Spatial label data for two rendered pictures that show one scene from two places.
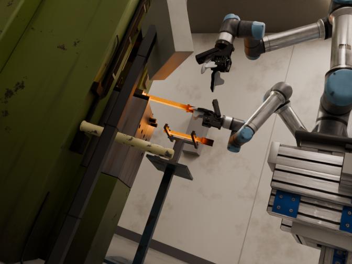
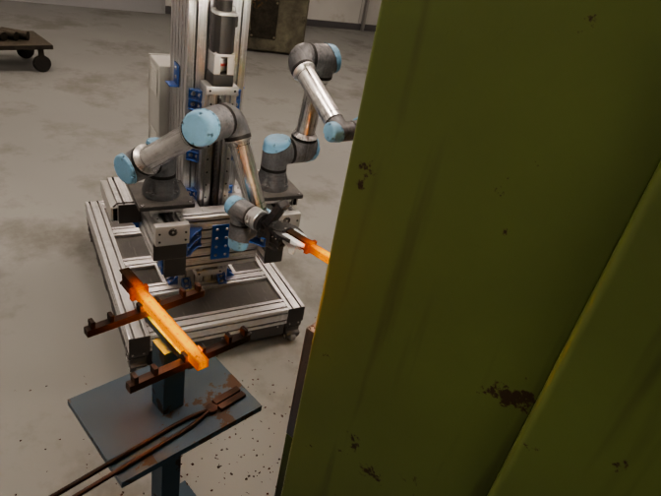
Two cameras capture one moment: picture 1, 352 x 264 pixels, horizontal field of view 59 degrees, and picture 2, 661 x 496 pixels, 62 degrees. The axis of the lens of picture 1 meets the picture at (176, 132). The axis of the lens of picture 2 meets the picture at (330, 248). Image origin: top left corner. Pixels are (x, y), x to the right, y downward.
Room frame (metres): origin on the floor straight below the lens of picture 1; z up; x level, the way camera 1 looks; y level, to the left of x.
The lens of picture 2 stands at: (3.04, 0.68, 1.91)
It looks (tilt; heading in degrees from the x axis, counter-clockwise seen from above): 31 degrees down; 205
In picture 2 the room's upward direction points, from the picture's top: 11 degrees clockwise
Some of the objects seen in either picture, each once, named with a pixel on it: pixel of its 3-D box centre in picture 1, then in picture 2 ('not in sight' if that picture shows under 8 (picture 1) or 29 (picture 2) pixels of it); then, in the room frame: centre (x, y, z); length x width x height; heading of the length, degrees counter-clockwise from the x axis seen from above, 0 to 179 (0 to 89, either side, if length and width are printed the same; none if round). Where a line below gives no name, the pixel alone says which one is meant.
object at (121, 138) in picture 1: (127, 140); not in sight; (1.36, 0.20, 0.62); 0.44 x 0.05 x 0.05; 82
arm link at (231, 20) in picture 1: (230, 28); not in sight; (1.19, -0.07, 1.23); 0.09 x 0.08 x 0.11; 67
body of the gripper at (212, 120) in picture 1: (212, 119); (273, 231); (1.68, -0.18, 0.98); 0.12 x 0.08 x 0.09; 82
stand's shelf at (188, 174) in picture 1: (171, 167); (167, 404); (2.28, -0.06, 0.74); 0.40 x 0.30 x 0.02; 165
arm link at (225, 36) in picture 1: (224, 42); not in sight; (1.19, -0.07, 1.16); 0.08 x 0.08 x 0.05
